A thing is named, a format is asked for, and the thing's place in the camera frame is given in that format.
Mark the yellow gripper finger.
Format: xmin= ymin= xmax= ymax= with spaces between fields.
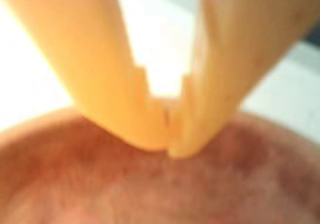
xmin=0 ymin=0 xmax=169 ymax=152
xmin=168 ymin=0 xmax=320 ymax=159

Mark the round wooden bowl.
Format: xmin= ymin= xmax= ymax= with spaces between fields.
xmin=0 ymin=105 xmax=320 ymax=224

